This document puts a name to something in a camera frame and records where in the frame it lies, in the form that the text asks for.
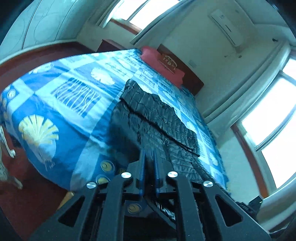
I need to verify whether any right side window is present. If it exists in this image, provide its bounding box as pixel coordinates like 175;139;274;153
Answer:
231;56;295;197

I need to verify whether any wooden nightstand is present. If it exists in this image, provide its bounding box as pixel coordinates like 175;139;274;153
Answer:
96;39;126;53

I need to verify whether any white air conditioner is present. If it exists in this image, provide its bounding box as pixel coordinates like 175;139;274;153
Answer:
209;9;245;47

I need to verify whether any white wardrobe with circles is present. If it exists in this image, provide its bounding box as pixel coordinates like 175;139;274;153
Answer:
1;0;102;59

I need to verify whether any dark wooden headboard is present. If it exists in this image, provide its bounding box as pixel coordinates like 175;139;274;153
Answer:
157;44;205;96

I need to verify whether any grey curtain by headboard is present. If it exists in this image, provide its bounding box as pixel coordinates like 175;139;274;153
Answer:
130;1;197;49

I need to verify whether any blue patterned bedspread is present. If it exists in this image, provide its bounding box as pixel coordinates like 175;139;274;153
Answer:
1;49;228;191

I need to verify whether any small embroidered cushion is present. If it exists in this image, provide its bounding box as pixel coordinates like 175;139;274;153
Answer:
158;54;177;74

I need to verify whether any black puffer jacket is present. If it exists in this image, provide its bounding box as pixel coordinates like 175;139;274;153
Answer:
106;79;230;220

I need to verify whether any window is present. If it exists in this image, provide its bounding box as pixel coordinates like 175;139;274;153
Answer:
111;0;180;30
231;56;295;197

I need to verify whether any wall socket plate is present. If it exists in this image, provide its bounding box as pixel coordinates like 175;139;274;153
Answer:
189;60;197;68

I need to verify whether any red pillow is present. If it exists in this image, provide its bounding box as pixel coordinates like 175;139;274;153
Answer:
140;46;185;88

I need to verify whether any left side window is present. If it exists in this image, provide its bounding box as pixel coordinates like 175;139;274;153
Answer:
111;0;180;30

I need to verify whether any grey curtain right side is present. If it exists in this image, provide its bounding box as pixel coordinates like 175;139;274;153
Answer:
205;41;291;126

